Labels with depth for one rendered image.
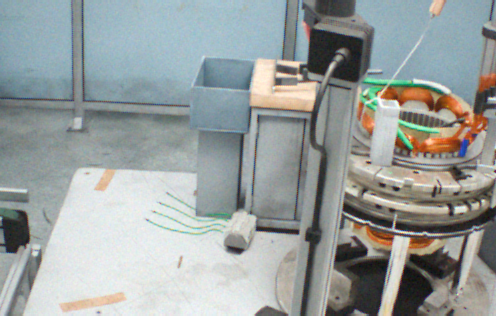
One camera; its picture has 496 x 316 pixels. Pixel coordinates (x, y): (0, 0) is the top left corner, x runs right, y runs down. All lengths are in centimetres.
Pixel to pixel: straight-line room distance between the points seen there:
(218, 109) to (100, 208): 34
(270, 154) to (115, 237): 33
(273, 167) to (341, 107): 79
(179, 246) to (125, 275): 14
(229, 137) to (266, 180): 11
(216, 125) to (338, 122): 76
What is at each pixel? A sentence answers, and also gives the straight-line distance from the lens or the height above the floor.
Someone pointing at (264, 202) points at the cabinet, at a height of 84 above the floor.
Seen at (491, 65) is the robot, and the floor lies 110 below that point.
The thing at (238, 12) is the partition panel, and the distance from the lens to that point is 338.
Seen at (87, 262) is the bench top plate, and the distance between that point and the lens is 134.
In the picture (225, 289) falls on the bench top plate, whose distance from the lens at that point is 128.
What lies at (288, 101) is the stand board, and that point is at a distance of 130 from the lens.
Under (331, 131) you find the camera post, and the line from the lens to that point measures 60.
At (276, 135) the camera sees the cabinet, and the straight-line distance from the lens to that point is 134.
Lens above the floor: 156
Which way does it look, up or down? 27 degrees down
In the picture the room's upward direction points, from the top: 4 degrees clockwise
